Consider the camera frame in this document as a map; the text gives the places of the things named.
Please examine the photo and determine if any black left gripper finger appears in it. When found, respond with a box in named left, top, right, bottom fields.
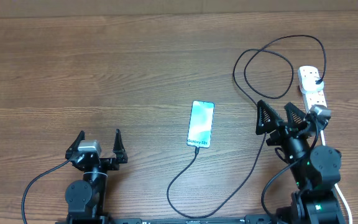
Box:
left=112, top=129, right=127, bottom=162
left=65, top=130, right=85, bottom=159

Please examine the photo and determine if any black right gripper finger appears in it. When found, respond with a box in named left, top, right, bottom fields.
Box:
left=284, top=102, right=306, bottom=124
left=255, top=100, right=283, bottom=135

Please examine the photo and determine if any blue smartphone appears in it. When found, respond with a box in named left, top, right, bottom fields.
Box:
left=186, top=101, right=215, bottom=148

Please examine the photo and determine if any black charging cable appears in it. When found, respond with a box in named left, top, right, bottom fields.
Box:
left=166, top=34, right=328, bottom=219

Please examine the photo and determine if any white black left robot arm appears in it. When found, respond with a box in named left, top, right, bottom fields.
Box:
left=65, top=129, right=128, bottom=223

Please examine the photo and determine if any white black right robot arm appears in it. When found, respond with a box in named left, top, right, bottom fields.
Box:
left=255, top=100, right=345, bottom=224

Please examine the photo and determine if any white charger plug adapter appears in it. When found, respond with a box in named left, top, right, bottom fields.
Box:
left=300, top=76, right=324, bottom=94

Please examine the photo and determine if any white power strip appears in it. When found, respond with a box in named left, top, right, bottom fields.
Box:
left=297, top=65, right=327, bottom=111

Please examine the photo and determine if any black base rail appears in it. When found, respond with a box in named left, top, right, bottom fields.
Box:
left=57, top=215, right=273, bottom=224

